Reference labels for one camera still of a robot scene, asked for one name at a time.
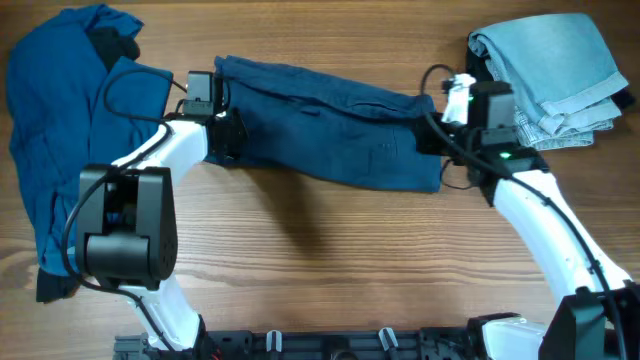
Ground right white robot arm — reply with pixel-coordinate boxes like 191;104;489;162
416;71;639;359

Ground black folded garment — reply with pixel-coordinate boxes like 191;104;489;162
465;49;636;110

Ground light blue folded jeans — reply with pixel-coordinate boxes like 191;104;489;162
468;13;629;150

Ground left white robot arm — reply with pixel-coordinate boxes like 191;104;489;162
64;109;248;358

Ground dark navy denim shorts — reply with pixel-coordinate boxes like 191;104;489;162
207;56;441;192

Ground blue shirt pile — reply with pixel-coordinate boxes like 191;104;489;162
6;5;172;276

